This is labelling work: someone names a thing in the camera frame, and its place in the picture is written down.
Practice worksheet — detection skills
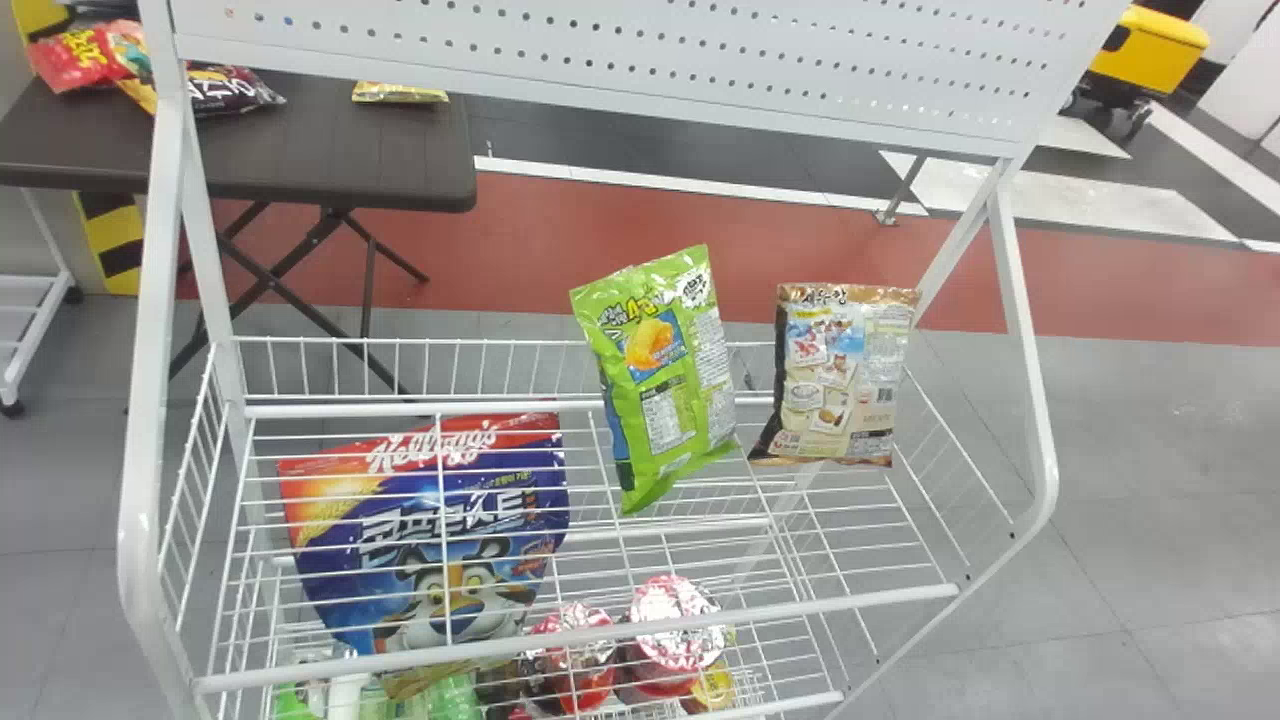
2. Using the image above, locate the white shelf trolley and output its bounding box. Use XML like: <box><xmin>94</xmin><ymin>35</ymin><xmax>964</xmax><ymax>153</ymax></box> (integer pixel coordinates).
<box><xmin>0</xmin><ymin>188</ymin><xmax>83</xmax><ymax>419</ymax></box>

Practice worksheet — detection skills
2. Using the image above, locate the brown snack packet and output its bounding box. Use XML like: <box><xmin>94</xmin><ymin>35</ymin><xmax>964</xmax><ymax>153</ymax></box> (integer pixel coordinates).
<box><xmin>748</xmin><ymin>283</ymin><xmax>920</xmax><ymax>469</ymax></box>

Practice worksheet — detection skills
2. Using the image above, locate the dark side table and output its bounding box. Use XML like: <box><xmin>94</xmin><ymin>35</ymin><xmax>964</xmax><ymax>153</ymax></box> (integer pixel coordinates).
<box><xmin>0</xmin><ymin>68</ymin><xmax>478</xmax><ymax>401</ymax></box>

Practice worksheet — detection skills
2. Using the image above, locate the black snack packet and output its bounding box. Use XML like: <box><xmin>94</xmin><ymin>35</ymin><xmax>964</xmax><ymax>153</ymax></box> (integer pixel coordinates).
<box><xmin>186</xmin><ymin>62</ymin><xmax>287</xmax><ymax>119</ymax></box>

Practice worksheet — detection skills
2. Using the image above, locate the green snack packet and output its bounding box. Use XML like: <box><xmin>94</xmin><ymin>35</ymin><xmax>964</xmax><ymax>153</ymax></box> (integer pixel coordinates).
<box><xmin>569</xmin><ymin>244</ymin><xmax>739</xmax><ymax>516</ymax></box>

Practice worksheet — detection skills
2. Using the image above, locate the striped post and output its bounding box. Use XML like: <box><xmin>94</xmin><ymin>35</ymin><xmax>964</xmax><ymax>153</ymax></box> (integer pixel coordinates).
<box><xmin>78</xmin><ymin>190</ymin><xmax>143</xmax><ymax>297</ymax></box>

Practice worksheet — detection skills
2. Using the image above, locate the blue cereal bag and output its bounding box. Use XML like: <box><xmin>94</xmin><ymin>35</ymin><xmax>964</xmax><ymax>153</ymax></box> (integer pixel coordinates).
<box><xmin>276</xmin><ymin>412</ymin><xmax>571</xmax><ymax>661</ymax></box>

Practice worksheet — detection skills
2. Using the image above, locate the red snack packet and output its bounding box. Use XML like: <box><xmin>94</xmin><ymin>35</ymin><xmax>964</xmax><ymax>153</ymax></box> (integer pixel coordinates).
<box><xmin>26</xmin><ymin>20</ymin><xmax>141</xmax><ymax>95</ymax></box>

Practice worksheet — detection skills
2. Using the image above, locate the red noodle cup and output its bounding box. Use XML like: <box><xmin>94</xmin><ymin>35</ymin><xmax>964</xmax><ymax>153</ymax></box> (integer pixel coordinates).
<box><xmin>618</xmin><ymin>575</ymin><xmax>730</xmax><ymax>701</ymax></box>
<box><xmin>520</xmin><ymin>602</ymin><xmax>619</xmax><ymax>717</ymax></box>

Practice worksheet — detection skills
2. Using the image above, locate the green bottle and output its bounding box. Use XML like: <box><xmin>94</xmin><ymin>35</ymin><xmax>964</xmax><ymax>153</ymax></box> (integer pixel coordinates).
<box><xmin>420</xmin><ymin>674</ymin><xmax>485</xmax><ymax>720</ymax></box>

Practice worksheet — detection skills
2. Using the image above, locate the yellow snack packet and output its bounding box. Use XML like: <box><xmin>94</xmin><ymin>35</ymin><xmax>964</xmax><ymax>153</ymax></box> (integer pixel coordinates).
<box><xmin>351</xmin><ymin>81</ymin><xmax>450</xmax><ymax>105</ymax></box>

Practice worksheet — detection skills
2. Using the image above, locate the yellow can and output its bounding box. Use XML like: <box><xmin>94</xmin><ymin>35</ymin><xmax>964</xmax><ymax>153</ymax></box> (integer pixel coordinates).
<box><xmin>686</xmin><ymin>664</ymin><xmax>739</xmax><ymax>713</ymax></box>

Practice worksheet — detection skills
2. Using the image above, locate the white wire rack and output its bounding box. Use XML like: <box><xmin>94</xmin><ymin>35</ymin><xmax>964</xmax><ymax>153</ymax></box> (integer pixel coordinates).
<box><xmin>116</xmin><ymin>0</ymin><xmax>1131</xmax><ymax>720</ymax></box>

